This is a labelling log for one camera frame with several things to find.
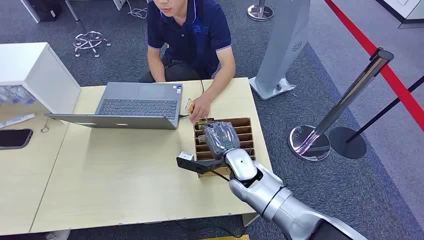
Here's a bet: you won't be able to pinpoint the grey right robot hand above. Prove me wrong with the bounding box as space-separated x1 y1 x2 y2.
202 121 241 161

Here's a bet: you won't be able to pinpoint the person's left hand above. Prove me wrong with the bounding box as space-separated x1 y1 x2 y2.
188 95 213 124

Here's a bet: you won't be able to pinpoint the brown slotted card holder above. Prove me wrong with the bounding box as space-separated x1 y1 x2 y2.
193 117 257 178

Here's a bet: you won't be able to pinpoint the person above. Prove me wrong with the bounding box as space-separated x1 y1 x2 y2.
138 0 237 124

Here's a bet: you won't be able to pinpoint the grey open laptop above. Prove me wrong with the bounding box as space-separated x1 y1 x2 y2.
44 81 184 131

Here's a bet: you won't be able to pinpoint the grey kiosk stand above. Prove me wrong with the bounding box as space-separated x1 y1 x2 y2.
248 0 312 102

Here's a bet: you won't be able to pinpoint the chrome round stanchion base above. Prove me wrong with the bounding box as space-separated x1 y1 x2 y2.
246 0 275 22

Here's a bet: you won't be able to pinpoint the chrome chair base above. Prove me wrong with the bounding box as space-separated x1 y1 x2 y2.
72 30 113 59

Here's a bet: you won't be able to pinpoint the white cabinet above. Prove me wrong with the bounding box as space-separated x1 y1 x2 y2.
0 42 82 116

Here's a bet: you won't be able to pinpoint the white flat tube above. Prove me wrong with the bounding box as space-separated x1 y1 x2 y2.
0 113 36 130

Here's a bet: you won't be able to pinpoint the clear water bottles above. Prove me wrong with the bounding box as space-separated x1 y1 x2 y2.
0 85 37 106

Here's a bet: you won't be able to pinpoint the black smartphone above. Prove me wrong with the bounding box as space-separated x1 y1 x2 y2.
0 128 34 151

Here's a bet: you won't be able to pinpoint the black laptop cable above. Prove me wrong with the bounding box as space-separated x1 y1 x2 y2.
178 79 206 119

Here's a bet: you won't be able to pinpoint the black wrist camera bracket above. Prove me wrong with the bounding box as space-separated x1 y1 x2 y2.
176 156 230 175

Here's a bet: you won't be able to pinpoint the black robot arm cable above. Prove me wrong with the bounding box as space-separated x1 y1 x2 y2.
210 169 231 182

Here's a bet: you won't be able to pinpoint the white cable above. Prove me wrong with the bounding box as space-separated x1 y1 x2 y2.
125 0 149 20

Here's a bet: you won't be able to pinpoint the black stanchion post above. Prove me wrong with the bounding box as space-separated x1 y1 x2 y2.
328 75 424 160

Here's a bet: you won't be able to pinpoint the chrome stanchion post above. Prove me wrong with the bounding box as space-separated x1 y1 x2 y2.
287 46 395 163

